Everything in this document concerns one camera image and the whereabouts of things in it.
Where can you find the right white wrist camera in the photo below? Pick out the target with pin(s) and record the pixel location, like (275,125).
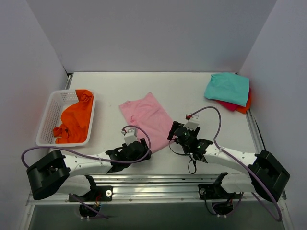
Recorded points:
(192,122)

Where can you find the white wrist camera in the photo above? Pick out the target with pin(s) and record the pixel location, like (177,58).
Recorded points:
(192,122)
(129,135)

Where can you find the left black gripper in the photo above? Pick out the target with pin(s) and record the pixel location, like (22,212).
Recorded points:
(146,147)

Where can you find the orange t shirt in basket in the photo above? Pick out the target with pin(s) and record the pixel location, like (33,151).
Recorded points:
(75,120)

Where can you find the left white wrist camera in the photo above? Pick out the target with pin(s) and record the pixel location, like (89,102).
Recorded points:
(129,135)

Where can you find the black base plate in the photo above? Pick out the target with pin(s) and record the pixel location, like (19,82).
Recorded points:
(215,192)
(99,193)

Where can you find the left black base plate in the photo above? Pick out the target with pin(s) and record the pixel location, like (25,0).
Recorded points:
(99,193)

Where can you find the orange folded t shirt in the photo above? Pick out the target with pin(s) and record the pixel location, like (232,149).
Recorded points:
(243,110)

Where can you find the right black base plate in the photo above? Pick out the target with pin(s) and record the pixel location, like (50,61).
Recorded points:
(215,192)

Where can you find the aluminium rail frame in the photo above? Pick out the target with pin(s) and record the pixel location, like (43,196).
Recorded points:
(161,190)

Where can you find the pink t shirt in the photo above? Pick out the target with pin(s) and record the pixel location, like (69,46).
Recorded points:
(148,114)

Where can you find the white plastic basket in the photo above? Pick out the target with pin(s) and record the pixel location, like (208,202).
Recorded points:
(57,103)

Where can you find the magenta folded t shirt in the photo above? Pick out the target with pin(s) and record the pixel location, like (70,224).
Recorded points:
(229,106)

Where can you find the teal folded t shirt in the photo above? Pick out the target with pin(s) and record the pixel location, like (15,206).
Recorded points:
(228,87)

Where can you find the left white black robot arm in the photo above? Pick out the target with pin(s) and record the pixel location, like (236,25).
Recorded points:
(67,171)

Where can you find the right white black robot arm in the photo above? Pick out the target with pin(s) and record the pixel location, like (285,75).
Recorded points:
(259,173)

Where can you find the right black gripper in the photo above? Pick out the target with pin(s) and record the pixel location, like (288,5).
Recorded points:
(174,129)

